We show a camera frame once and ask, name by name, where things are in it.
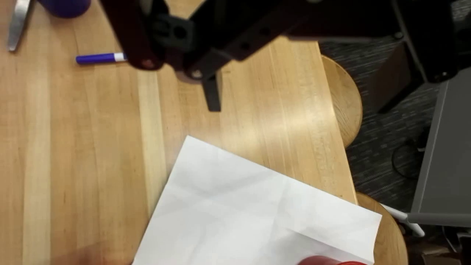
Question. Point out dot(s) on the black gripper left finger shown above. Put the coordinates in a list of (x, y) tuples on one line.
[(196, 34)]

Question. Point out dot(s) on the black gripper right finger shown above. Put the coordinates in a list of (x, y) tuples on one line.
[(431, 39)]

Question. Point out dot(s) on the blue cup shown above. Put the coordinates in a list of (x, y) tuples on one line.
[(63, 8)]

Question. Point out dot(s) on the purple marker with white band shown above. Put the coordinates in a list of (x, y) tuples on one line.
[(97, 58)]

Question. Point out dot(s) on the round wooden stool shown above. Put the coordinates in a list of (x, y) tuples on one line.
[(343, 98), (387, 236)]

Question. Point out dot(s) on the grey metal cabinet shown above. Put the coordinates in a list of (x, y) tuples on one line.
[(441, 157)]

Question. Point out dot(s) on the white folded cloth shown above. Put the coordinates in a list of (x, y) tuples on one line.
[(244, 215)]

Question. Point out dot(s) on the dark red mug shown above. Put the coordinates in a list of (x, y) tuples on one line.
[(333, 261)]

